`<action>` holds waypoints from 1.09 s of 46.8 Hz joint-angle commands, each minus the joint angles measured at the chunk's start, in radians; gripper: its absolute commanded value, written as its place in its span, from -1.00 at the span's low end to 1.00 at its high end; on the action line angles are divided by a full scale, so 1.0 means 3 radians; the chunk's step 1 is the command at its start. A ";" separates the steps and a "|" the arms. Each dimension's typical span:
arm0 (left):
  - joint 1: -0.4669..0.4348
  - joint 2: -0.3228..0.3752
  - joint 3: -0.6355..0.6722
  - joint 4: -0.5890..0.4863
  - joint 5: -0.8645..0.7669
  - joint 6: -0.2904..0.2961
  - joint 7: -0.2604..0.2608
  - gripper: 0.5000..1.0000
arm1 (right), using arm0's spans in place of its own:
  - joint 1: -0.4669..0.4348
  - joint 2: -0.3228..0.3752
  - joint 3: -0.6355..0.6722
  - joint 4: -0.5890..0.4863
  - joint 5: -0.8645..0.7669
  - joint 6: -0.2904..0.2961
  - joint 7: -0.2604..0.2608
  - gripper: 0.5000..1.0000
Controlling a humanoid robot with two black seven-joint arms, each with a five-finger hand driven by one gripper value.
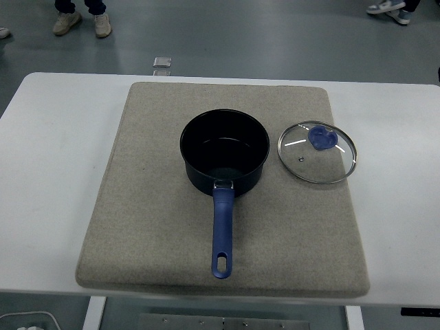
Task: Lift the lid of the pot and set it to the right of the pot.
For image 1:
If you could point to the white table leg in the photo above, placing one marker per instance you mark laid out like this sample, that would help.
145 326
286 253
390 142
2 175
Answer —
354 319
93 314

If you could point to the beige fabric mat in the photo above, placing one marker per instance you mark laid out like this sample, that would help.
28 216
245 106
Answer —
137 206

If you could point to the glass lid with blue knob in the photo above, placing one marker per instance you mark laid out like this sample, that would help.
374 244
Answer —
321 137

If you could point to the black bar under table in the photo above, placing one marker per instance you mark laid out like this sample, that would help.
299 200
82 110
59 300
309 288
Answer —
419 311

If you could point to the grey metal plate with screws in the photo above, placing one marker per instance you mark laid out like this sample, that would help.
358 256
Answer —
206 323

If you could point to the person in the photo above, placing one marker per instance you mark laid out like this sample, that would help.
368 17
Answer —
65 22
398 12
3 32

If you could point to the square metal floor plate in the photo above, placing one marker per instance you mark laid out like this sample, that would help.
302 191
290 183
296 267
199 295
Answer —
161 73
162 62

